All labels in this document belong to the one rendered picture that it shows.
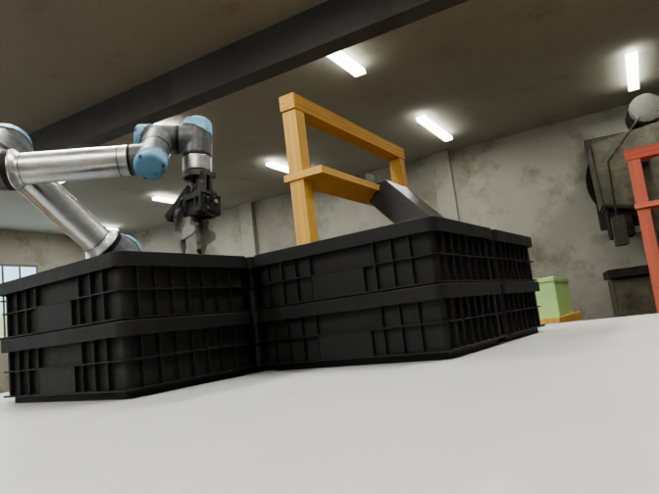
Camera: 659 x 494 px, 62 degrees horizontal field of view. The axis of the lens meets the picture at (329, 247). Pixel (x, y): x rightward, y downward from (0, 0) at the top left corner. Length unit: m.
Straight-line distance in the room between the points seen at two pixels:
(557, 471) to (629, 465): 0.03
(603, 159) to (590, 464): 7.54
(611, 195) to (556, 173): 1.60
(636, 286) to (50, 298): 7.08
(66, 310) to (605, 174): 7.19
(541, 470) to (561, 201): 8.79
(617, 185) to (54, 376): 7.20
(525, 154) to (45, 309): 8.58
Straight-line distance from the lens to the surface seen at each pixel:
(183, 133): 1.49
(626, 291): 7.63
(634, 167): 4.49
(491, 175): 9.31
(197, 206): 1.40
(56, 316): 1.08
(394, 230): 0.93
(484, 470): 0.29
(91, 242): 1.66
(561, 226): 9.01
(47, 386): 1.11
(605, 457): 0.31
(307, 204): 3.31
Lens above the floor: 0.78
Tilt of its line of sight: 8 degrees up
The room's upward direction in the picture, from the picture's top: 7 degrees counter-clockwise
